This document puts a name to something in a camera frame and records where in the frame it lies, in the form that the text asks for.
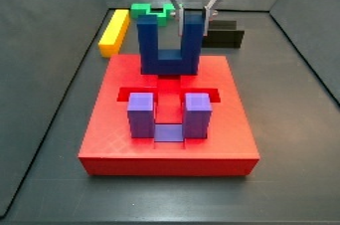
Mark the blue U-shaped block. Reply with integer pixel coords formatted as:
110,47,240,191
138,14,203,75

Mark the red fixture base block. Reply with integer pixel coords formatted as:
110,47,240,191
79,55,260,176

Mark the green zigzag block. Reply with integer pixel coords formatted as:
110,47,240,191
131,3,175,27

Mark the yellow long bar block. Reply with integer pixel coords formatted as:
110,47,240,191
99,9,131,58

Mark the purple U-shaped block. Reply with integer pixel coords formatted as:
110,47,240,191
128,93,212,142

